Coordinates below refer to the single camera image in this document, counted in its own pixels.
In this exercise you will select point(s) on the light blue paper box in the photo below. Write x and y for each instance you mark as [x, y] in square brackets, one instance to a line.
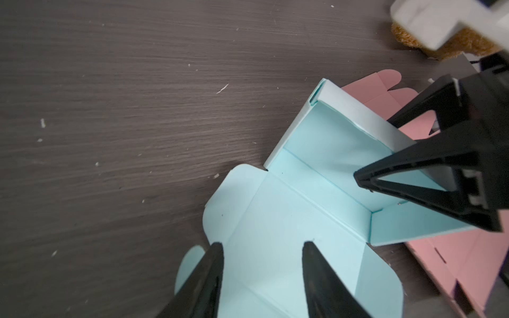
[306, 191]

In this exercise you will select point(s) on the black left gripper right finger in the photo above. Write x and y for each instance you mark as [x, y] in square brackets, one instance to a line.
[326, 294]

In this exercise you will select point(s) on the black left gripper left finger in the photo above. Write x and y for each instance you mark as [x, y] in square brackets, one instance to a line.
[198, 283]

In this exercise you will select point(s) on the pink flat paper box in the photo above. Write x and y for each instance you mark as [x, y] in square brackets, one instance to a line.
[464, 266]

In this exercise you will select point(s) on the brown teddy bear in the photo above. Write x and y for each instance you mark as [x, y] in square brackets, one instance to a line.
[465, 41]

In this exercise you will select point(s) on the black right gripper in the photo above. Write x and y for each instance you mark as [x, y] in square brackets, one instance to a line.
[461, 172]

